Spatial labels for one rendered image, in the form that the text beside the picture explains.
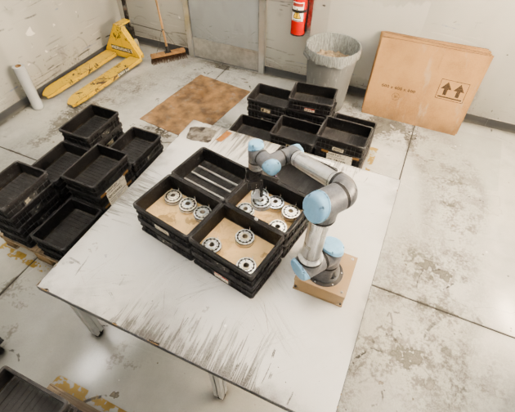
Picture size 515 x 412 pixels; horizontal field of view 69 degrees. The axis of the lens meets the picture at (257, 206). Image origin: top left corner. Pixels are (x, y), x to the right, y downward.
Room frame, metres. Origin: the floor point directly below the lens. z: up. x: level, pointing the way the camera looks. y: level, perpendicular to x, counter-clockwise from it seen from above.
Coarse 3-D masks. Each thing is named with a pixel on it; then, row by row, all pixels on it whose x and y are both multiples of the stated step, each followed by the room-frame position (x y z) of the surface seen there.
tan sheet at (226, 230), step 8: (224, 224) 1.29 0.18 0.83; (232, 224) 1.29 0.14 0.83; (216, 232) 1.23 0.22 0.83; (224, 232) 1.23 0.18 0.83; (232, 232) 1.23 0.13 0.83; (224, 240) 1.18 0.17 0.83; (232, 240) 1.18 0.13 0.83; (256, 240) 1.18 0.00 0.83; (264, 240) 1.18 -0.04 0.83; (224, 248) 1.13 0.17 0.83; (232, 248) 1.13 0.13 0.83; (240, 248) 1.13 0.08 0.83; (248, 248) 1.13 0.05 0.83; (256, 248) 1.14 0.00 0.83; (264, 248) 1.14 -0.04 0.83; (272, 248) 1.14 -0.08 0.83; (224, 256) 1.08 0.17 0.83; (232, 256) 1.08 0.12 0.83; (240, 256) 1.08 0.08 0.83; (248, 256) 1.08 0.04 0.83; (256, 256) 1.08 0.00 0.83; (264, 256) 1.08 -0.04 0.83
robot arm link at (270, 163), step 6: (264, 150) 1.32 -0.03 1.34; (258, 156) 1.29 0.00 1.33; (264, 156) 1.28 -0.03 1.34; (270, 156) 1.28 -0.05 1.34; (276, 156) 1.28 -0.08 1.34; (282, 156) 1.29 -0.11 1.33; (258, 162) 1.27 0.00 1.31; (264, 162) 1.25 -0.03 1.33; (270, 162) 1.24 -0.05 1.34; (276, 162) 1.24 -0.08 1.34; (282, 162) 1.27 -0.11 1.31; (264, 168) 1.23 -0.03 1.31; (270, 168) 1.22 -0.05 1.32; (276, 168) 1.23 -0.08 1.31; (270, 174) 1.21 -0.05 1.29
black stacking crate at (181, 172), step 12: (204, 156) 1.81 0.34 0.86; (216, 156) 1.76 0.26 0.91; (180, 168) 1.64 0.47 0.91; (192, 168) 1.72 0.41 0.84; (216, 168) 1.74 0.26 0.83; (228, 168) 1.71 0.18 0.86; (240, 168) 1.66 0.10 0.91; (192, 180) 1.63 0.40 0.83; (204, 180) 1.63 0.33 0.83; (216, 180) 1.64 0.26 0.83; (240, 180) 1.64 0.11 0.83; (216, 192) 1.53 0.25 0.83
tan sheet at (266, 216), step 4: (248, 196) 1.50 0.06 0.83; (244, 200) 1.47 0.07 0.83; (248, 200) 1.47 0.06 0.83; (284, 204) 1.44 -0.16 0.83; (288, 204) 1.44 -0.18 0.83; (256, 212) 1.38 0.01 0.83; (260, 212) 1.38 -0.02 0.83; (264, 212) 1.38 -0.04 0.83; (268, 212) 1.38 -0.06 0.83; (272, 212) 1.39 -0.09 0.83; (280, 212) 1.39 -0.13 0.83; (300, 212) 1.39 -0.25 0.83; (256, 216) 1.35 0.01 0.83; (260, 216) 1.35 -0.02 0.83; (264, 216) 1.35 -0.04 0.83; (268, 216) 1.35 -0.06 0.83; (272, 216) 1.35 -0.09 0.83; (276, 216) 1.36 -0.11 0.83; (280, 216) 1.36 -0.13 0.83; (264, 220) 1.32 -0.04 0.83; (268, 220) 1.32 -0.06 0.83; (272, 220) 1.33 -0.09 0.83; (280, 220) 1.33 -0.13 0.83; (284, 220) 1.33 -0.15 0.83; (288, 224) 1.30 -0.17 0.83; (288, 228) 1.27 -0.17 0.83
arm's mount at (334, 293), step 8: (344, 256) 1.12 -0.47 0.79; (352, 256) 1.12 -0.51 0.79; (344, 264) 1.07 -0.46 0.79; (352, 264) 1.07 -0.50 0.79; (344, 272) 1.02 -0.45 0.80; (352, 272) 1.02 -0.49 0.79; (296, 280) 0.97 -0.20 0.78; (312, 280) 0.96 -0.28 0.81; (336, 280) 0.96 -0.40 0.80; (344, 280) 0.97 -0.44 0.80; (296, 288) 0.97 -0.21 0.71; (304, 288) 0.95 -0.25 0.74; (312, 288) 0.94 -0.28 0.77; (320, 288) 0.92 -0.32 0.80; (328, 288) 0.92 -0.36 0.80; (336, 288) 0.92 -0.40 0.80; (344, 288) 0.93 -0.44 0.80; (320, 296) 0.92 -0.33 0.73; (328, 296) 0.90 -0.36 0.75; (336, 296) 0.89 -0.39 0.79; (344, 296) 0.88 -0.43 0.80; (336, 304) 0.88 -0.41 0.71
